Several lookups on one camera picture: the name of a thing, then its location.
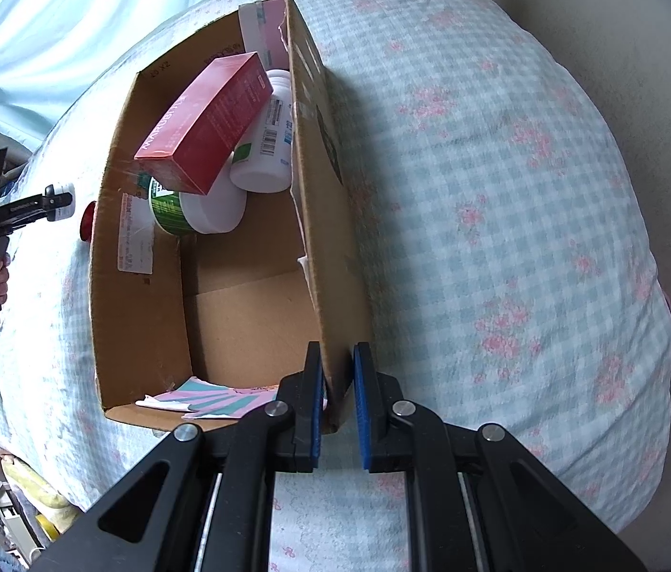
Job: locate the red lid jar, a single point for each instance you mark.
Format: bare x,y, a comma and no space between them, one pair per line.
87,223

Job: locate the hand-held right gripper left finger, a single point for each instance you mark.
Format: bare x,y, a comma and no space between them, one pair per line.
314,429

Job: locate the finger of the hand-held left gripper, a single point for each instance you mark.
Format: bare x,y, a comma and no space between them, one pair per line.
52,213
52,195

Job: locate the red carton box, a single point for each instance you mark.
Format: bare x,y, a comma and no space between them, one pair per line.
204,119

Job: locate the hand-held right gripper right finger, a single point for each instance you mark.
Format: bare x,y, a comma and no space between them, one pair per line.
361,429

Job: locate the cardboard box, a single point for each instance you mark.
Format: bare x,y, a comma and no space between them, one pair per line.
240,322

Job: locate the small white jar black label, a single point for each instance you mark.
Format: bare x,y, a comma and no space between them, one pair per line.
67,195

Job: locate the light blue cloth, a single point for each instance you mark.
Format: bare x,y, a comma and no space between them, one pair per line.
73,24

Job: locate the yellow cloth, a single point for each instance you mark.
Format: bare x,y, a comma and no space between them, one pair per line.
37,488

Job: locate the green jar with white lid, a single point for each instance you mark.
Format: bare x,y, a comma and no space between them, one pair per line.
210,214

